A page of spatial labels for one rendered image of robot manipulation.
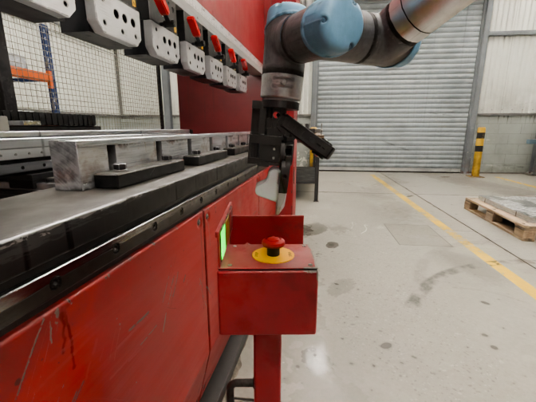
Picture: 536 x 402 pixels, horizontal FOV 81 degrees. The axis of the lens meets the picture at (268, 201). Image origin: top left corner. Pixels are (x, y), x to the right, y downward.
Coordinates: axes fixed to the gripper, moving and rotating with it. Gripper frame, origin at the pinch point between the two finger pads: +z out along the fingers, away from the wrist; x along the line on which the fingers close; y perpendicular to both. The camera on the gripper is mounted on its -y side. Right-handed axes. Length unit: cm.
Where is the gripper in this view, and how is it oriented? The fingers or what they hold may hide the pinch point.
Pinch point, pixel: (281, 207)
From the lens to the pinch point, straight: 62.2
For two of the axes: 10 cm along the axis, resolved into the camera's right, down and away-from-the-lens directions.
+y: -10.0, -0.8, -0.3
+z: -0.9, 9.7, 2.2
